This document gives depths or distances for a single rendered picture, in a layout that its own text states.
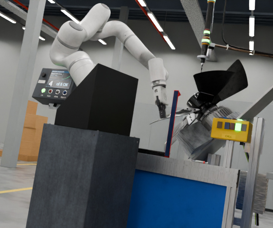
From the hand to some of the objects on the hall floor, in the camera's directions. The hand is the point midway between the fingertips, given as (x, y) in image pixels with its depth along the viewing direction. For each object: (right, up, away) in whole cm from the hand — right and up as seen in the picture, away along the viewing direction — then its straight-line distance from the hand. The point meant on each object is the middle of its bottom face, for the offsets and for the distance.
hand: (162, 114), depth 202 cm
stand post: (+38, -116, -1) cm, 122 cm away
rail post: (+16, -109, -45) cm, 119 cm away
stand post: (+18, -113, +9) cm, 115 cm away
